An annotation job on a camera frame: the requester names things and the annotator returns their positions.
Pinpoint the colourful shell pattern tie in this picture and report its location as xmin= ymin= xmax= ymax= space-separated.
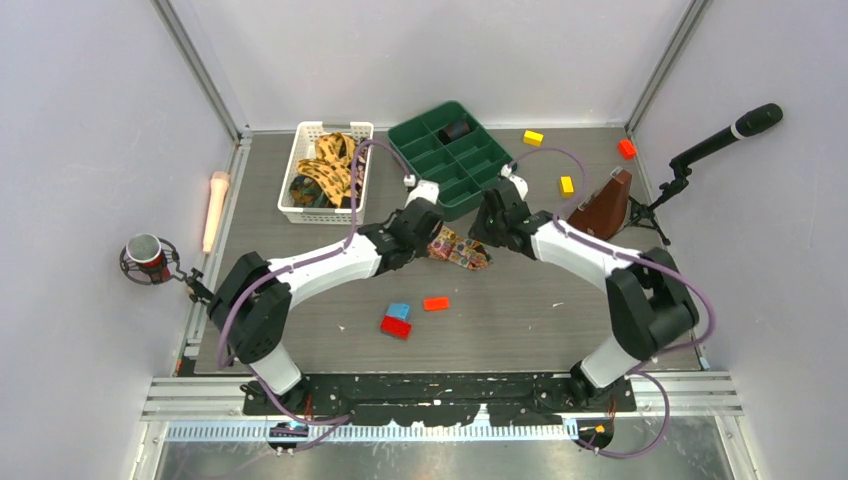
xmin=427 ymin=226 xmax=492 ymax=271

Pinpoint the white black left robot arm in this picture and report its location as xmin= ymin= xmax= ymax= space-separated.
xmin=207 ymin=199 xmax=442 ymax=414

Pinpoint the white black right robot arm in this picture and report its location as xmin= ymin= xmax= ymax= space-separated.
xmin=469 ymin=178 xmax=699 ymax=411

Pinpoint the green compartment tray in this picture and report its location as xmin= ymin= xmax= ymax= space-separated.
xmin=388 ymin=100 xmax=513 ymax=222

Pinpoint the yellow block upright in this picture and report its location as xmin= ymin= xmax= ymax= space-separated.
xmin=559 ymin=176 xmax=576 ymax=198

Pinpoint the small orange lego brick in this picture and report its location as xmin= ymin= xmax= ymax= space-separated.
xmin=422 ymin=297 xmax=450 ymax=311

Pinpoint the blue lego brick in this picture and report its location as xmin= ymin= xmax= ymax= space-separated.
xmin=386 ymin=303 xmax=410 ymax=322

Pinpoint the yellow block near tray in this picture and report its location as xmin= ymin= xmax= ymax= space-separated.
xmin=522 ymin=130 xmax=544 ymax=147

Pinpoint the dark floral rose tie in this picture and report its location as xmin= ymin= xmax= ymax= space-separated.
xmin=353 ymin=137 xmax=369 ymax=198

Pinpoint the red lego brick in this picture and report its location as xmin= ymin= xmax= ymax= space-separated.
xmin=380 ymin=315 xmax=412 ymax=340

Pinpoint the rolled dark striped tie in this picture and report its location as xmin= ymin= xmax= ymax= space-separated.
xmin=437 ymin=120 xmax=472 ymax=145

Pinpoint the yellow beetle pattern tie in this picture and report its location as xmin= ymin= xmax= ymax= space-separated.
xmin=297 ymin=132 xmax=356 ymax=208

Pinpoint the brown wooden metronome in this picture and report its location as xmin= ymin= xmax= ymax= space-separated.
xmin=567 ymin=167 xmax=632 ymax=240

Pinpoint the white perforated plastic basket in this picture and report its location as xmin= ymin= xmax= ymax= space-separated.
xmin=277 ymin=121 xmax=374 ymax=225

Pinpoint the brown green leaf tie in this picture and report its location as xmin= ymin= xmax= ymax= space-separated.
xmin=289 ymin=175 xmax=333 ymax=208

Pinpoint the black microphone tripod stand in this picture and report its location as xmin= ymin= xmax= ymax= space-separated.
xmin=620 ymin=159 xmax=692 ymax=247

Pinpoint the orange red block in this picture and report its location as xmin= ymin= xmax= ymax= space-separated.
xmin=617 ymin=139 xmax=638 ymax=160

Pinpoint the red silver studio microphone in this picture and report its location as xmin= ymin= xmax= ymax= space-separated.
xmin=118 ymin=233 xmax=213 ymax=304

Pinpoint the black handheld microphone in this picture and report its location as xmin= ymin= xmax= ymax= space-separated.
xmin=669 ymin=103 xmax=784 ymax=178

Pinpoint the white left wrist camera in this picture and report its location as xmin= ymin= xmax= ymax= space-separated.
xmin=403 ymin=174 xmax=440 ymax=207

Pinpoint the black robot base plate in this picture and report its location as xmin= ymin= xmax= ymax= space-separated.
xmin=240 ymin=372 xmax=636 ymax=427

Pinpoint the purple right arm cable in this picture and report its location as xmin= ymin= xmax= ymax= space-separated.
xmin=503 ymin=146 xmax=718 ymax=460

